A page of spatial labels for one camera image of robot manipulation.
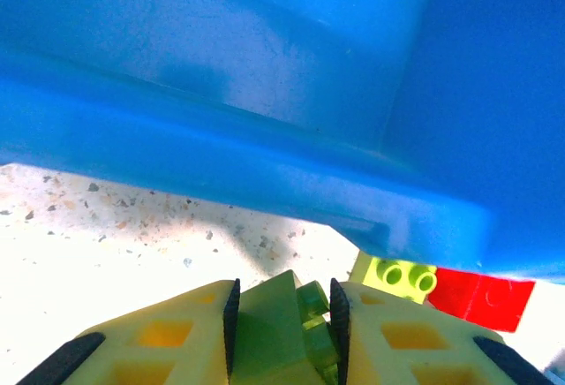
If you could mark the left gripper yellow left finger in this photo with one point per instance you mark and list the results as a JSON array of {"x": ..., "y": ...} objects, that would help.
[{"x": 145, "y": 345}]

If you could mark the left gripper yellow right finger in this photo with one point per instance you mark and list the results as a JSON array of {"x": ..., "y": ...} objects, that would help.
[{"x": 410, "y": 345}]

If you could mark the lime green lego brick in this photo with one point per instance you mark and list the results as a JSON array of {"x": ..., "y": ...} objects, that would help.
[{"x": 397, "y": 277}]

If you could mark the red lego brick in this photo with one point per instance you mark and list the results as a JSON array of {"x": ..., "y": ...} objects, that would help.
[{"x": 476, "y": 301}]

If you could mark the olive green lego brick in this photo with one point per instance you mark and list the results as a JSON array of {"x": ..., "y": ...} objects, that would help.
[{"x": 265, "y": 327}]

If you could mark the blue plastic bin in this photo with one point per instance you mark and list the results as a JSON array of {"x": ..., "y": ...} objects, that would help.
[{"x": 220, "y": 93}]

